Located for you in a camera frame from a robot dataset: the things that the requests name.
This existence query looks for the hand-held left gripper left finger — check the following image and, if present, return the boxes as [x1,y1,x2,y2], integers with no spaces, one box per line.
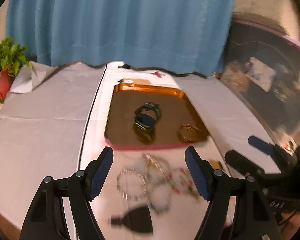
[19,146,114,240]

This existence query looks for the multicolour bead bracelet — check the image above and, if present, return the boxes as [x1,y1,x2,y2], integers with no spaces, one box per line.
[165,167,200,198]

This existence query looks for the blue curtain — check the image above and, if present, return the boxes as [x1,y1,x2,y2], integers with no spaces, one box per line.
[6,0,238,77]

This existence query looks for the white cloth with black edge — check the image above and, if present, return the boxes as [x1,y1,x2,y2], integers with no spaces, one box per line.
[75,61,238,240]

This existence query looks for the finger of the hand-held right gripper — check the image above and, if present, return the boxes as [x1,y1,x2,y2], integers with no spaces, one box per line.
[224,149,267,179]
[248,135,297,166]

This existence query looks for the person's right hand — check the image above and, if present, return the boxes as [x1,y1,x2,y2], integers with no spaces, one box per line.
[280,211,300,240]

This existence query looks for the white printed card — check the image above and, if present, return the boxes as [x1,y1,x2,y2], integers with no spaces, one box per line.
[245,57,277,92]

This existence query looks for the beige patterned packet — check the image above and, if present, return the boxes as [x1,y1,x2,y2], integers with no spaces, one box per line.
[226,62,250,85]

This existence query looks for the turquoise bead bracelet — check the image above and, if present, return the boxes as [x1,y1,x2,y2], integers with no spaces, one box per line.
[146,185,172,213]

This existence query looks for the green plant in red pot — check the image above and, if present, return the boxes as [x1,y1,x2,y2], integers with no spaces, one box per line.
[0,37,32,103]

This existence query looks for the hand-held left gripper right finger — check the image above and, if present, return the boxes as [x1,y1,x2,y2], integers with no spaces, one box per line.
[185,147,282,240]

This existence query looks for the grey table cloth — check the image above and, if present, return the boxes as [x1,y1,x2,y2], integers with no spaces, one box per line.
[0,61,283,233]

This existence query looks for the pearl bracelet with gold clasp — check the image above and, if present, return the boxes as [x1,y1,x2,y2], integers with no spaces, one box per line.
[142,153,170,178]

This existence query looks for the gold bangles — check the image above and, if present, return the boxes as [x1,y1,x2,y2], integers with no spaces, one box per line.
[179,124,202,143]

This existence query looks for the dark round table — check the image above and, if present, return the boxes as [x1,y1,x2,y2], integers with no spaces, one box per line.
[220,17,300,155]

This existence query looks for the dark blue smartwatch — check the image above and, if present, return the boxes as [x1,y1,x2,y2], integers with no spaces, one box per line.
[134,102,163,132]

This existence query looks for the orange metal tray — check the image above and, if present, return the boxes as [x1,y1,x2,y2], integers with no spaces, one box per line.
[104,83,210,151]

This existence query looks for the silver link bracelet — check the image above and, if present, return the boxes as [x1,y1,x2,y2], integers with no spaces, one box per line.
[116,168,147,200]

